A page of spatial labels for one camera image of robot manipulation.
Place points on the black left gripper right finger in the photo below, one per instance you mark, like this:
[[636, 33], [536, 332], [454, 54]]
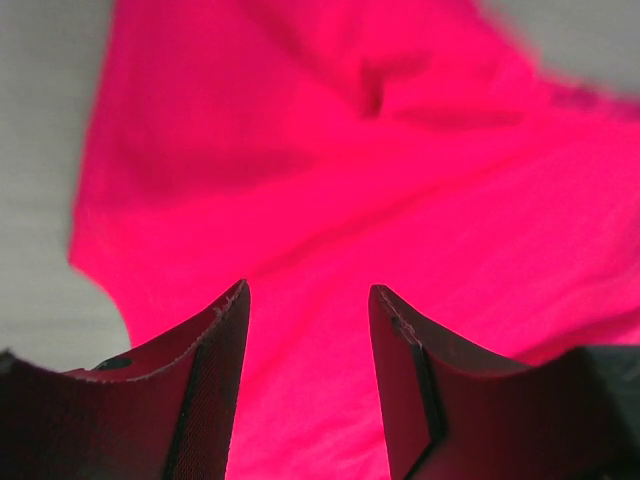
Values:
[[454, 410]]

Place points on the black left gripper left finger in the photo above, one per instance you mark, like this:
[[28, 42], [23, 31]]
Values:
[[162, 410]]

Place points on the pink t shirt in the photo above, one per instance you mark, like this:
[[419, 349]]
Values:
[[316, 148]]

